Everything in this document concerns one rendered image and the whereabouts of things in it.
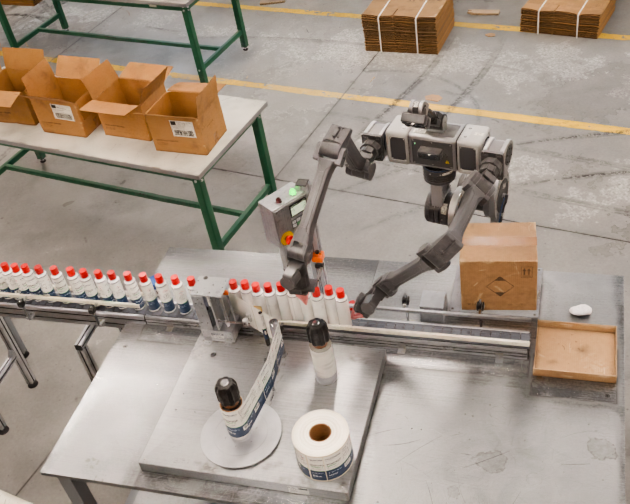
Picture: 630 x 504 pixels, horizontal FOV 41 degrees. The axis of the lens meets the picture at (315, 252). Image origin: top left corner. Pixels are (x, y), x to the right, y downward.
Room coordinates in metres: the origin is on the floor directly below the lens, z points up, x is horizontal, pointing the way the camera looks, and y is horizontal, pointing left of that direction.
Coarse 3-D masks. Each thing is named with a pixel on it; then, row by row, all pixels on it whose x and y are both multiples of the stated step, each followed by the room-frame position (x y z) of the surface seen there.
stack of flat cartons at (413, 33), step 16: (384, 0) 6.70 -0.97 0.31; (400, 0) 6.64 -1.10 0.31; (416, 0) 6.58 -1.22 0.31; (432, 0) 6.53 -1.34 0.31; (448, 0) 6.52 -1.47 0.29; (368, 16) 6.47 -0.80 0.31; (384, 16) 6.41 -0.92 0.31; (400, 16) 6.34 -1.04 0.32; (416, 16) 6.29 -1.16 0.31; (432, 16) 6.23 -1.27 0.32; (448, 16) 6.51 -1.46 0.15; (368, 32) 6.48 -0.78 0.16; (384, 32) 6.41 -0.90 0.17; (400, 32) 6.35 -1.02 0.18; (416, 32) 6.26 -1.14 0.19; (432, 32) 6.21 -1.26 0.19; (448, 32) 6.46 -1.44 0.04; (368, 48) 6.48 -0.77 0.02; (384, 48) 6.41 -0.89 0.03; (400, 48) 6.34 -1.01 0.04; (416, 48) 6.28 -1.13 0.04; (432, 48) 6.22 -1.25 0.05
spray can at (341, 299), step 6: (342, 288) 2.49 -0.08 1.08; (336, 294) 2.48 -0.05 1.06; (342, 294) 2.47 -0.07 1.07; (336, 300) 2.47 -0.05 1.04; (342, 300) 2.46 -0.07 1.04; (336, 306) 2.48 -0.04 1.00; (342, 306) 2.46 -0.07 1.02; (348, 306) 2.47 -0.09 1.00; (342, 312) 2.46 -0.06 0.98; (348, 312) 2.47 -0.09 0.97; (342, 318) 2.46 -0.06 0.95; (348, 318) 2.46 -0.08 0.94; (342, 324) 2.46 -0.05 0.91; (348, 324) 2.46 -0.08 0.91
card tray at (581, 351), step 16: (544, 320) 2.31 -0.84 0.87; (544, 336) 2.26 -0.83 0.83; (560, 336) 2.24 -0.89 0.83; (576, 336) 2.23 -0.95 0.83; (592, 336) 2.21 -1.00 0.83; (608, 336) 2.20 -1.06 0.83; (544, 352) 2.18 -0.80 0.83; (560, 352) 2.16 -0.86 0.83; (576, 352) 2.15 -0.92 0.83; (592, 352) 2.13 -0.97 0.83; (608, 352) 2.12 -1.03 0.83; (544, 368) 2.10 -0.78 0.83; (560, 368) 2.09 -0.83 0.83; (576, 368) 2.07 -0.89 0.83; (592, 368) 2.06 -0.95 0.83; (608, 368) 2.04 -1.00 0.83
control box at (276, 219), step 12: (276, 192) 2.67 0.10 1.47; (288, 192) 2.66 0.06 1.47; (300, 192) 2.64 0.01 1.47; (264, 204) 2.61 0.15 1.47; (288, 204) 2.59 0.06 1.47; (264, 216) 2.61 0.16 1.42; (276, 216) 2.56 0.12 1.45; (288, 216) 2.58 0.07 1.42; (264, 228) 2.63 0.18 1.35; (276, 228) 2.56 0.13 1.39; (288, 228) 2.58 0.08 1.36; (276, 240) 2.57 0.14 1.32
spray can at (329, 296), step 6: (324, 288) 2.51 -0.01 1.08; (330, 288) 2.50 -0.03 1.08; (324, 294) 2.52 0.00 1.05; (330, 294) 2.50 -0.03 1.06; (324, 300) 2.51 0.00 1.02; (330, 300) 2.49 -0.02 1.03; (330, 306) 2.49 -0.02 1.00; (330, 312) 2.49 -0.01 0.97; (336, 312) 2.49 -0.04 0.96; (330, 318) 2.49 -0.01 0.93; (336, 318) 2.49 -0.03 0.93
